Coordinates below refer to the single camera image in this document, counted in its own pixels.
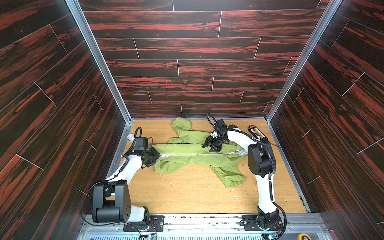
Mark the green zip-up jacket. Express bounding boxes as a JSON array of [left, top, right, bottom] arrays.
[[154, 118, 246, 188]]

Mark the yellow round tape measure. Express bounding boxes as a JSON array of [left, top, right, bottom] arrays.
[[297, 233, 312, 240]]

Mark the black battery pack with label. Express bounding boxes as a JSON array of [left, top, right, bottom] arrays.
[[248, 125, 268, 141]]

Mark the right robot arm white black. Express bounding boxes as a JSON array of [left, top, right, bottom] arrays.
[[203, 125, 287, 240]]

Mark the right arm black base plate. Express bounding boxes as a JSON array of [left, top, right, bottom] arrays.
[[240, 214, 284, 231]]

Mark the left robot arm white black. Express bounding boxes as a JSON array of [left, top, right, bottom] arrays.
[[85, 147, 160, 231]]

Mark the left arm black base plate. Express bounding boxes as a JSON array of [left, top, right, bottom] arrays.
[[123, 215, 165, 232]]

